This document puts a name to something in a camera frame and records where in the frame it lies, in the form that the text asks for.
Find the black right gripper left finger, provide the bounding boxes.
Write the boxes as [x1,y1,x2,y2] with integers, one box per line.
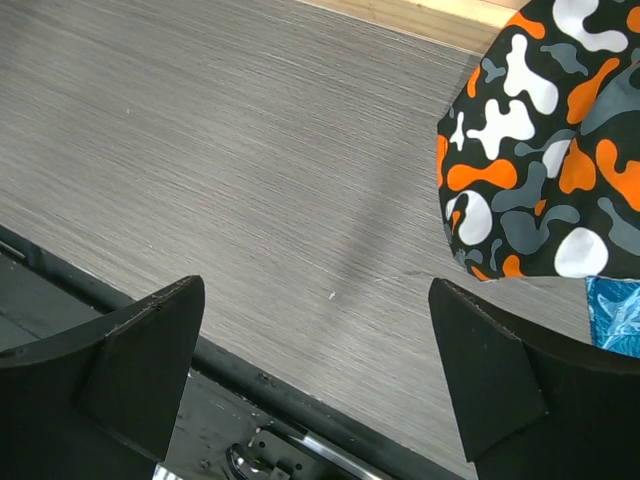
[1,275,205,479]

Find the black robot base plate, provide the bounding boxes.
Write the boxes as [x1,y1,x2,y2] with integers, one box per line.
[0,225,476,480]

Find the blue patterned shorts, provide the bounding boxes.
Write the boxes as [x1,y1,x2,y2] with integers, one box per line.
[586,277,640,358]

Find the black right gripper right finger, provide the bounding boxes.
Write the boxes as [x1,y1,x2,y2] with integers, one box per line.
[429,278,639,479]

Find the orange camouflage shorts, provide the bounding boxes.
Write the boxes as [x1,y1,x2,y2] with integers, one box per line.
[436,1,639,281]

